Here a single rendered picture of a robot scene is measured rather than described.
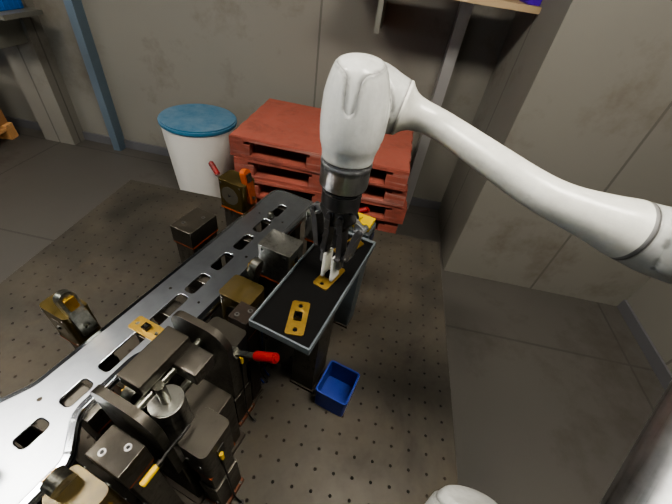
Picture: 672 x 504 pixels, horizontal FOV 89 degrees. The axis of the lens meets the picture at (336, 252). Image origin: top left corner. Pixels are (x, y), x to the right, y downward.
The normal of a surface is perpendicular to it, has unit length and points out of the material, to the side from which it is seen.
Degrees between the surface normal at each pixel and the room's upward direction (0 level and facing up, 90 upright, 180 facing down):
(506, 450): 0
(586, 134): 90
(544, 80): 90
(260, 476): 0
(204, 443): 0
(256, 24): 90
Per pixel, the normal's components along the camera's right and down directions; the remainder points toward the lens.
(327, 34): -0.18, 0.65
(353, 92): -0.18, 0.46
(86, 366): 0.12, -0.73
